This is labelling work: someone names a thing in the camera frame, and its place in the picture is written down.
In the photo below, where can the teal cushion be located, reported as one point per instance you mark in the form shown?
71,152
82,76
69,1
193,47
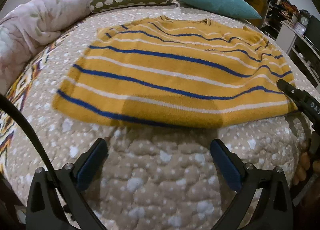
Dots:
238,9

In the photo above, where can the white shelf unit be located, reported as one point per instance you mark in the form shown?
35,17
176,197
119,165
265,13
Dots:
282,24

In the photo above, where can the pink floral comforter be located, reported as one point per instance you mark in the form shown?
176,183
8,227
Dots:
27,29

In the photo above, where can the geometric patterned fleece blanket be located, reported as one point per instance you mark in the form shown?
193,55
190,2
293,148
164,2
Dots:
34,96

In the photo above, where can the black television screen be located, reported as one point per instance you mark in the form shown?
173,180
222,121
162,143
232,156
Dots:
313,31

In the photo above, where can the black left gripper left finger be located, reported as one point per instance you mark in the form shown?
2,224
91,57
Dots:
50,202

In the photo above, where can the small analog clock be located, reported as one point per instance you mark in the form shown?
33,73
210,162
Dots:
304,17

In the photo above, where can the person's right hand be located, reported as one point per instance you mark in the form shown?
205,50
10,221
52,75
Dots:
304,164

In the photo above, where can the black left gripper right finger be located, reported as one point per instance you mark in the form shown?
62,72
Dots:
274,209

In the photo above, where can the yellow striped knit sweater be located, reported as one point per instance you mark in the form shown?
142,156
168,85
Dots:
181,73

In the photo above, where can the beige dotted quilted bedspread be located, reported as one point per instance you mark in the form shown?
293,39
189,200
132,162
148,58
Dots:
164,177

